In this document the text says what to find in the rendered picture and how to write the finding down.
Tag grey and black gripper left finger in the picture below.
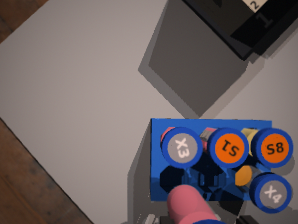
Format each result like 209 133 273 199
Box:
159 216 175 224

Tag blue tube rack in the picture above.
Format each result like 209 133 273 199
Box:
150 118 271 201

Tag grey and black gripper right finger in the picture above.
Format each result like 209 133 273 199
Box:
236 215 259 224

